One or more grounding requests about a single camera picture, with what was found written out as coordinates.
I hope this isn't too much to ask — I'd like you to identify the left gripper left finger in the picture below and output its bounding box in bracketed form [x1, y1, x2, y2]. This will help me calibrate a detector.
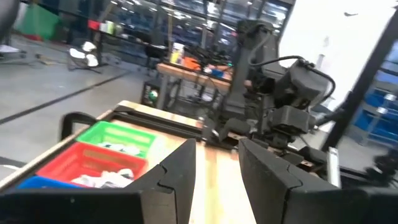
[0, 139, 197, 224]

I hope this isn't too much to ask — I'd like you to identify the yellow white container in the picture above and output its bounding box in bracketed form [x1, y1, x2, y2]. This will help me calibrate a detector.
[169, 42, 185, 65]

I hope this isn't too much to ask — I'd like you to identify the red plastic basket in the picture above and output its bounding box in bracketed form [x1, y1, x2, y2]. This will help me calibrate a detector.
[36, 142, 149, 189]

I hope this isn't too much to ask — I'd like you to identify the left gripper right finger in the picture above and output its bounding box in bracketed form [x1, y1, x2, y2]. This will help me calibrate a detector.
[238, 139, 398, 224]

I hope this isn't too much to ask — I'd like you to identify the blue plastic basket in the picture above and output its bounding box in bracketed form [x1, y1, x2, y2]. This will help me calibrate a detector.
[17, 175, 82, 190]

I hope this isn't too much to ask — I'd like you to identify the green plastic basket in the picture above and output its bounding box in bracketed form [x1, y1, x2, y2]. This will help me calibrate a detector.
[76, 120, 158, 159]

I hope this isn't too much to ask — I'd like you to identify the dark antiseptic towelette packet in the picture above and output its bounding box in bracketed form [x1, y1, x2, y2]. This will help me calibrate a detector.
[98, 141, 125, 152]
[116, 167, 136, 182]
[123, 145, 142, 156]

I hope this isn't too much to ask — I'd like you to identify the black computer tower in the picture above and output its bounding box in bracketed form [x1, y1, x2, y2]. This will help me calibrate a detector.
[141, 80, 166, 109]

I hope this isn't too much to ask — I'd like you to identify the wooden background workbench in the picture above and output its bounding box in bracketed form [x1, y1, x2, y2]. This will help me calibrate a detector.
[156, 62, 233, 110]

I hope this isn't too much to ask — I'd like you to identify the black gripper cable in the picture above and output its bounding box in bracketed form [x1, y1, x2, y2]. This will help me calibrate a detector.
[248, 55, 336, 103]

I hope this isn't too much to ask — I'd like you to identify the blue bin storage shelf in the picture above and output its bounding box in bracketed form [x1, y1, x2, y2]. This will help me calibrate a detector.
[353, 40, 398, 149]

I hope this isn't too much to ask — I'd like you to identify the green background bin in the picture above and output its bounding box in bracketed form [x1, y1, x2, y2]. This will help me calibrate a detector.
[14, 3, 60, 42]

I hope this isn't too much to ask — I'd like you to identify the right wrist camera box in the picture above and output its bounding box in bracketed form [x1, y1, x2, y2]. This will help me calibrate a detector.
[269, 105, 317, 135]

